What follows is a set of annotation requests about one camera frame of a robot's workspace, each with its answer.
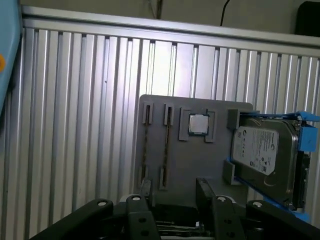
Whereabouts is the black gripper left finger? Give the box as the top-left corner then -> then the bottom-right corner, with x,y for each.
28,177 -> 161,240

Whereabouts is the black box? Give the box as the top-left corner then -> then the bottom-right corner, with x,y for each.
294,1 -> 320,38

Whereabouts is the pale blue teach pendant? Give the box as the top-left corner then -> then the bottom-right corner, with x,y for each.
0,0 -> 24,131

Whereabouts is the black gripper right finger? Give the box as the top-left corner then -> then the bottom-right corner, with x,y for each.
195,176 -> 320,240

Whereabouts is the silver CPU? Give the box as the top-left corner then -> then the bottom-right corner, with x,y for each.
187,113 -> 210,136

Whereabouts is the grey parts rack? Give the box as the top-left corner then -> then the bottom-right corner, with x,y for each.
133,94 -> 255,209

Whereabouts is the blue disk carrier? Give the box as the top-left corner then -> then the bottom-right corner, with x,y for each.
224,110 -> 320,224

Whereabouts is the silver hard disk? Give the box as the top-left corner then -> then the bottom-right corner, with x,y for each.
231,117 -> 312,211

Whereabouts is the thin black wall cable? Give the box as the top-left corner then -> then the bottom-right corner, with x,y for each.
219,0 -> 232,27

